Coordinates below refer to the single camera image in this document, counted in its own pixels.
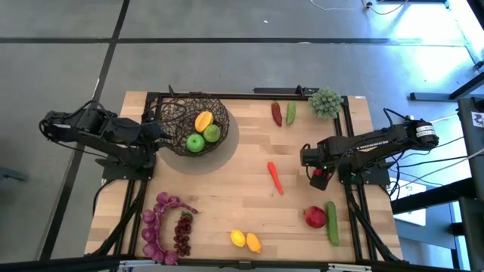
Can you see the black diagonal support bar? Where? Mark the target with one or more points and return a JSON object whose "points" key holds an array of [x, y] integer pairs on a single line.
{"points": [[435, 195]]}

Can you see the grey chair foot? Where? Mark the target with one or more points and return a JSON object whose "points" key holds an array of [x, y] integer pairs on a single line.
{"points": [[11, 174]]}

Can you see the green chili pepper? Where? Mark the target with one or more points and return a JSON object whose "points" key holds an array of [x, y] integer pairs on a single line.
{"points": [[291, 113]]}

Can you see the black table-level camera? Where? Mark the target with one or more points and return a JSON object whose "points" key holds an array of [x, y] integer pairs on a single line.
{"points": [[245, 265]]}

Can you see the light green pear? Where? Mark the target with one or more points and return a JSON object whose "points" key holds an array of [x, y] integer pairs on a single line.
{"points": [[211, 133]]}

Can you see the red pomegranate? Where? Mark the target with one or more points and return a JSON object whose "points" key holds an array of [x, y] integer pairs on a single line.
{"points": [[315, 217]]}

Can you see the orange carrot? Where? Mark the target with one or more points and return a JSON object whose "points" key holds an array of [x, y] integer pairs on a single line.
{"points": [[275, 175]]}

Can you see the grey round mat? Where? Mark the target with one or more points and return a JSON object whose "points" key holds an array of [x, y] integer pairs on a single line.
{"points": [[219, 158]]}

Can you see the white marker label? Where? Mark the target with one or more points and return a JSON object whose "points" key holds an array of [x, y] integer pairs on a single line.
{"points": [[478, 119]]}

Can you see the black floor beam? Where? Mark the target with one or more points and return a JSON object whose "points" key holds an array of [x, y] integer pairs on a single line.
{"points": [[431, 96]]}

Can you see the yellow lemon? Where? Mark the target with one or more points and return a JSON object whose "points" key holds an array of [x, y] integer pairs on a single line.
{"points": [[238, 238]]}

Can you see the dark red grape bunch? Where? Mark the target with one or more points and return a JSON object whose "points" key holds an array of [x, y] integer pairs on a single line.
{"points": [[182, 236]]}

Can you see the dark red chili pepper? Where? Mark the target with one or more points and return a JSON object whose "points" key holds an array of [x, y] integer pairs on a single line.
{"points": [[277, 113]]}

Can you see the black aluminium table frame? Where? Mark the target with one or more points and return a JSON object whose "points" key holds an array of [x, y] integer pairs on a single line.
{"points": [[56, 265]]}

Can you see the green apple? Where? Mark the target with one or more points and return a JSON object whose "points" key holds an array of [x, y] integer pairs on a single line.
{"points": [[195, 143]]}

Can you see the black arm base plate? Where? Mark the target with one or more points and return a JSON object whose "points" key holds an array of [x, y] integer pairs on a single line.
{"points": [[113, 174], [378, 177]]}

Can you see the grey cabinet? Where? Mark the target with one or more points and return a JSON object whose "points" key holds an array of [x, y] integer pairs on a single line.
{"points": [[474, 158]]}

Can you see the white floor sheet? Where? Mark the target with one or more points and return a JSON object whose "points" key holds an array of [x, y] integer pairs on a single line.
{"points": [[414, 218]]}

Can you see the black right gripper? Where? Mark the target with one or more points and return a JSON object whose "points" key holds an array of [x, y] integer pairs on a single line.
{"points": [[312, 156]]}

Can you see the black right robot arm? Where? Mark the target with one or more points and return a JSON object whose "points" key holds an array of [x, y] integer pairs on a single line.
{"points": [[378, 141]]}

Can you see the silver aluminium bracket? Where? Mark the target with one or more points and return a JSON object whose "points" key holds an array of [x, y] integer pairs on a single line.
{"points": [[140, 263], [349, 268]]}

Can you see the orange lemon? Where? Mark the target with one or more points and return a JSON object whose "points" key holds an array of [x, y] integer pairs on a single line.
{"points": [[253, 243]]}

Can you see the green cucumber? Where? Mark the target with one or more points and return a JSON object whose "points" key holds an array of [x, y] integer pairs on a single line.
{"points": [[332, 223]]}

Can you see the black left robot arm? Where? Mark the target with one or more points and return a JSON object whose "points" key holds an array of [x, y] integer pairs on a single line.
{"points": [[90, 121]]}

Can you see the black rear mount bar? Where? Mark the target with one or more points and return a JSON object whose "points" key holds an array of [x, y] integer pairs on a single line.
{"points": [[276, 90]]}

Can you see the yellow orange mango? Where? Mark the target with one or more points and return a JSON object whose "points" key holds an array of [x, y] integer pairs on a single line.
{"points": [[204, 121]]}

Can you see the purple onion braid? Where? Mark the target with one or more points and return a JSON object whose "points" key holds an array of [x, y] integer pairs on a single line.
{"points": [[148, 216]]}

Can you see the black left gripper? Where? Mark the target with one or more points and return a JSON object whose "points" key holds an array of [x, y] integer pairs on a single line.
{"points": [[151, 133]]}

